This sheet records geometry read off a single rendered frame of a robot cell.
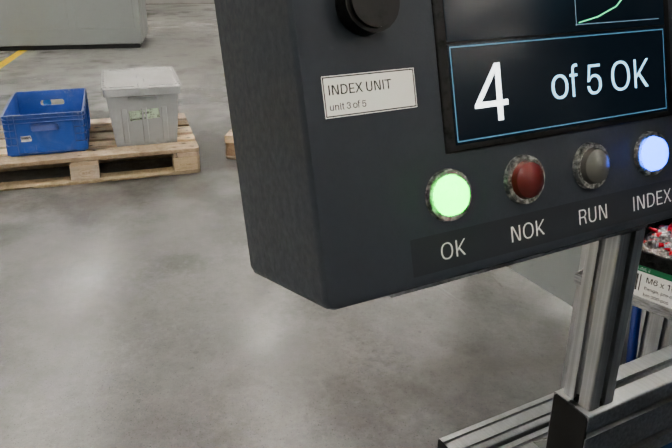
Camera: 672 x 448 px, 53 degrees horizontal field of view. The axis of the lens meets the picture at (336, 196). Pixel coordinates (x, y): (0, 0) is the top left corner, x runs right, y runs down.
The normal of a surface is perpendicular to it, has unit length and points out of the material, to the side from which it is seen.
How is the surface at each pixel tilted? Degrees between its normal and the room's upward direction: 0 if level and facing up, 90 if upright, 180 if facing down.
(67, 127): 90
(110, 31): 90
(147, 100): 95
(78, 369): 0
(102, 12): 90
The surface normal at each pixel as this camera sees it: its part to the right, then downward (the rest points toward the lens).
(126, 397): 0.00, -0.93
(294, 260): -0.88, 0.17
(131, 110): 0.30, 0.43
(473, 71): 0.46, 0.07
